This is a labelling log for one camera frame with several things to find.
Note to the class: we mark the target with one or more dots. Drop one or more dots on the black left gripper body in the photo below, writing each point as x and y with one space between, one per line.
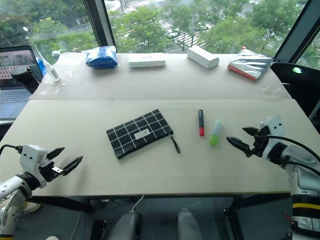
48 172

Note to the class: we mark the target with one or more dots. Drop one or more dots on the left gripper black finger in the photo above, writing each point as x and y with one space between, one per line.
72 165
55 152

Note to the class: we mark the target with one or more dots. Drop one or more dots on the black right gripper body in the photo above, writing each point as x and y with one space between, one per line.
260 146

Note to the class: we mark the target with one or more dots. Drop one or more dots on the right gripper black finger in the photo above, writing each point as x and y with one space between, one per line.
238 143
252 131

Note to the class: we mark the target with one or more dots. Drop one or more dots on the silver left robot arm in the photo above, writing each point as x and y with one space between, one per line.
12 185

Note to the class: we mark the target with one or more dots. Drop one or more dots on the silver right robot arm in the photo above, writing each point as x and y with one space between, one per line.
303 172

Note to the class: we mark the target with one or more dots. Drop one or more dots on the black checkered pencil pouch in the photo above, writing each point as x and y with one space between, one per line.
140 132

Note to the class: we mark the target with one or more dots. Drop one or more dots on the laptop computer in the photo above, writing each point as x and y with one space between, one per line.
15 80

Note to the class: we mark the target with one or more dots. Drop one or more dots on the green translucent glue stick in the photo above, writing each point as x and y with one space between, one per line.
215 133

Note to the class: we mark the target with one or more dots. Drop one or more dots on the tan shoe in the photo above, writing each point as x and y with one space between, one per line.
32 207

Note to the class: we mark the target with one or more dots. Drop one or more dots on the red and black pen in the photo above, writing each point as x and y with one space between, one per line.
201 122

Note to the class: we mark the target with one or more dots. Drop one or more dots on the silver and red package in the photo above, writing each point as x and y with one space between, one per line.
250 66

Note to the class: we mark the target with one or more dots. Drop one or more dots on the small white bottle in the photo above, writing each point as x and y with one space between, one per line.
52 72

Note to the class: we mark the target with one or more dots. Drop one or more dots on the black cylindrical desk device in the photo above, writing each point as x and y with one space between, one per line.
23 76

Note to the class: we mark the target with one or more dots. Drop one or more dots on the white rounded-edge box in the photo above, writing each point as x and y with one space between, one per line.
202 57

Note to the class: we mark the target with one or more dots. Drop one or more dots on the small white round object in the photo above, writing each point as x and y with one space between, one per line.
55 53

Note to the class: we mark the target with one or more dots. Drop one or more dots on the blue plastic packet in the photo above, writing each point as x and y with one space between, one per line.
101 58

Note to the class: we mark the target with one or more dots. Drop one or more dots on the flat white rectangular box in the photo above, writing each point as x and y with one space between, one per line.
147 60

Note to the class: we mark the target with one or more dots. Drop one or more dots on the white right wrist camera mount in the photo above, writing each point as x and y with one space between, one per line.
273 125

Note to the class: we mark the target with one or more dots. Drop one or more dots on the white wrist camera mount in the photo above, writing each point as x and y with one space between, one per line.
273 125
31 156

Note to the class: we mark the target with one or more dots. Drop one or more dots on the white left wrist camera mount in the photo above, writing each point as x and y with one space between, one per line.
31 156

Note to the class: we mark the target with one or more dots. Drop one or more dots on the black table frame bar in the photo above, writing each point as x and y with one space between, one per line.
62 203
240 215

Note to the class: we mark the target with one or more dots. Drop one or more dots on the dark window frame pillar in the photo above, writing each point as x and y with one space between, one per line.
100 25
297 27

